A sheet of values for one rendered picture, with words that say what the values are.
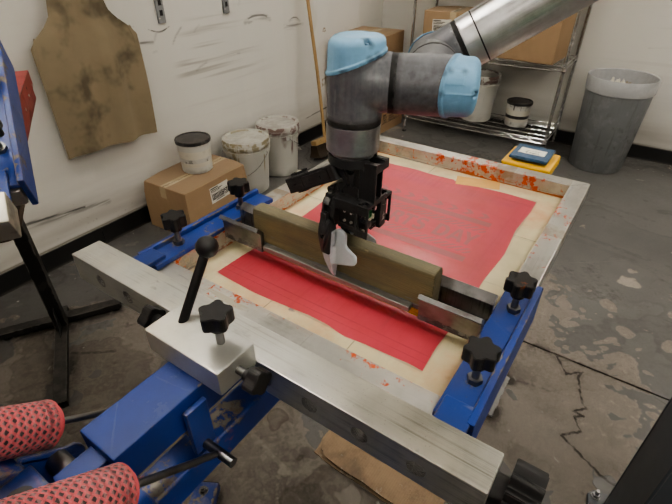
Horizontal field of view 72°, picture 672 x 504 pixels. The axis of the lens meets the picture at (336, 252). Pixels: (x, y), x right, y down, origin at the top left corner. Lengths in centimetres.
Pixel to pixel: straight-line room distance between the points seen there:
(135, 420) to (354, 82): 46
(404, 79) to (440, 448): 42
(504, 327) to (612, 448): 131
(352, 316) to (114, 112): 218
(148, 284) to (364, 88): 41
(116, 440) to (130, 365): 159
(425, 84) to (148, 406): 49
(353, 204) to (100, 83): 217
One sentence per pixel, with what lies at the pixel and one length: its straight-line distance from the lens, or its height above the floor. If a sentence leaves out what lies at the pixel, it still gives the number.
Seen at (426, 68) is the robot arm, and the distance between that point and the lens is 61.
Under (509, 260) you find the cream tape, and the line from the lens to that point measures 93.
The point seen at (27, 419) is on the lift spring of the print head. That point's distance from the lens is 56.
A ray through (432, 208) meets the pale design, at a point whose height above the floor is 96.
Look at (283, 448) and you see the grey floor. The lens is 174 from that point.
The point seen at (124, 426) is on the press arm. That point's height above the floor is 104.
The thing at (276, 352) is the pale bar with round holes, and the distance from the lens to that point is 58.
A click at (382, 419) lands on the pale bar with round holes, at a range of 52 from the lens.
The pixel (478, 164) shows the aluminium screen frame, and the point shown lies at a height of 99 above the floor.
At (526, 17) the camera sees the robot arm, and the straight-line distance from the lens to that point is 73.
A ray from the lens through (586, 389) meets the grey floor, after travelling 212.
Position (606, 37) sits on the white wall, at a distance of 427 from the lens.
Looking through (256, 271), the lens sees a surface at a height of 96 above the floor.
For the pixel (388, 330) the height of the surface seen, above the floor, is 96.
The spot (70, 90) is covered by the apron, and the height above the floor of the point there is 86.
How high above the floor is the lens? 146
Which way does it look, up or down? 34 degrees down
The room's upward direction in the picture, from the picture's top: straight up
